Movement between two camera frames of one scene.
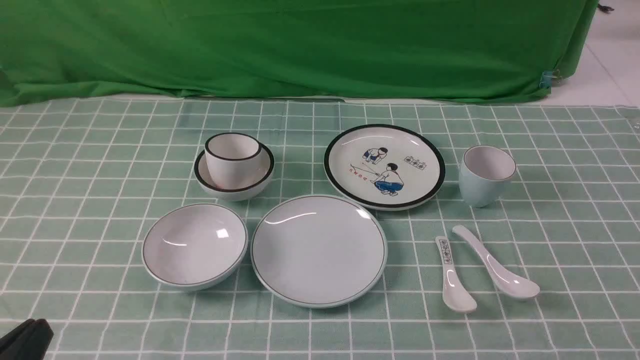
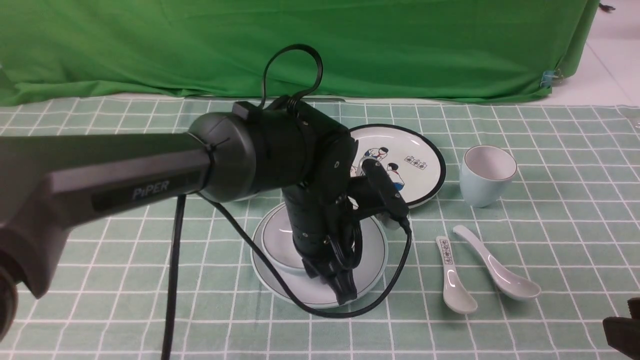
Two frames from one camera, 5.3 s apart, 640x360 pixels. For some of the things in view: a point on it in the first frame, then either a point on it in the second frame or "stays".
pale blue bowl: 193,246 → 278,243
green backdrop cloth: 435,51 stays
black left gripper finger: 29,340 → 327,235
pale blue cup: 484,172 stays
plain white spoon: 509,284 stays
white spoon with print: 455,295 stays
